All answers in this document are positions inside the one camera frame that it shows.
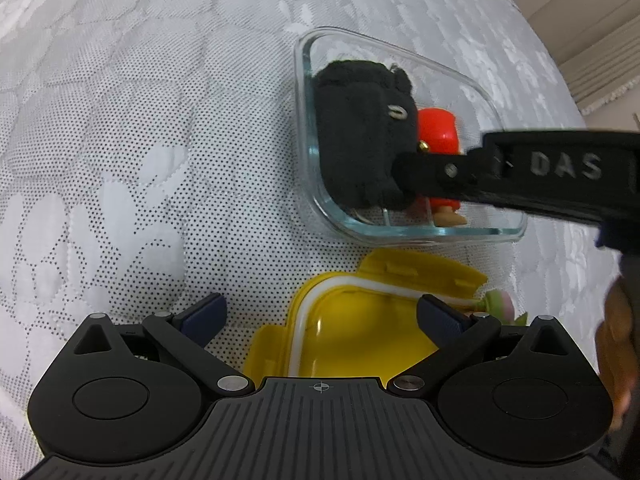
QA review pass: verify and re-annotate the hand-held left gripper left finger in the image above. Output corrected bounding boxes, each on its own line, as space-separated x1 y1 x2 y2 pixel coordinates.
65 292 257 397

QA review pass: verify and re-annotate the clear glass container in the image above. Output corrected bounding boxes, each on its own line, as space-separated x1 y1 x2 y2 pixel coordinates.
294 29 527 247

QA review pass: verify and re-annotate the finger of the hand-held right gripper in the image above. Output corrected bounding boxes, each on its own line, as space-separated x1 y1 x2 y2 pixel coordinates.
391 150 498 207

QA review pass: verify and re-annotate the black plush toy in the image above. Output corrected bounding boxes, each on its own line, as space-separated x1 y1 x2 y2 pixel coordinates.
312 59 420 212

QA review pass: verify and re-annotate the beige curtain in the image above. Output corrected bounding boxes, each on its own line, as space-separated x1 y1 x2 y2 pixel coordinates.
520 0 640 117

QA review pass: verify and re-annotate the red toy figure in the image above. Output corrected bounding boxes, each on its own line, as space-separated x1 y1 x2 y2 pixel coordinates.
406 107 469 229

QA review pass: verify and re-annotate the small pink green toy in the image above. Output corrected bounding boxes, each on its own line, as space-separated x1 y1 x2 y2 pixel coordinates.
469 289 530 327

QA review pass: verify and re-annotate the person's right hand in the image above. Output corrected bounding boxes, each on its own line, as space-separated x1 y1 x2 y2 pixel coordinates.
595 279 635 432

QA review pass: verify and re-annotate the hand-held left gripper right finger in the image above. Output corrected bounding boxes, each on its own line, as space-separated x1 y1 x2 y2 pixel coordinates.
387 294 582 398

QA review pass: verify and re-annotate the yellow container lid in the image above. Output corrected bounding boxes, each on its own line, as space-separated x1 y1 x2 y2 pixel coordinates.
244 247 490 380

